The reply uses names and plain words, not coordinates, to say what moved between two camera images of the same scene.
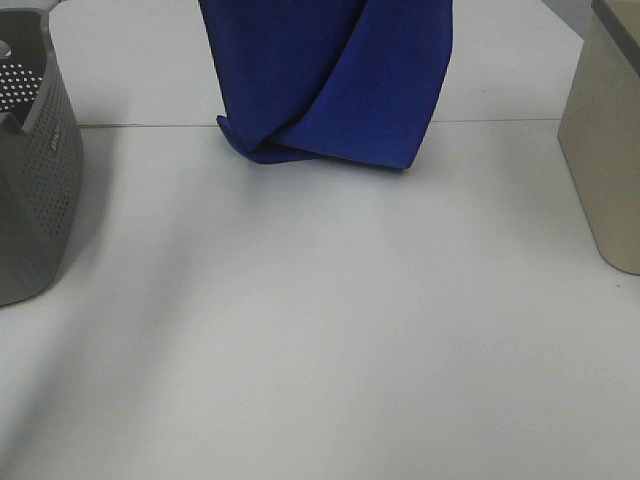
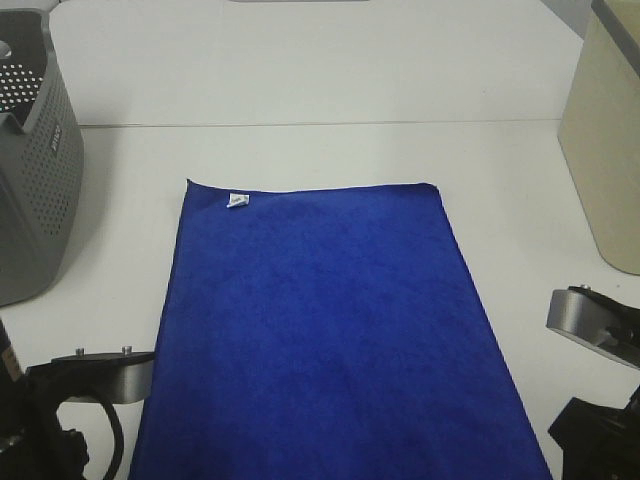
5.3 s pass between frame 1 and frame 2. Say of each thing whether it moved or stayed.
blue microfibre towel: moved
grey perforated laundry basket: stayed
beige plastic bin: stayed
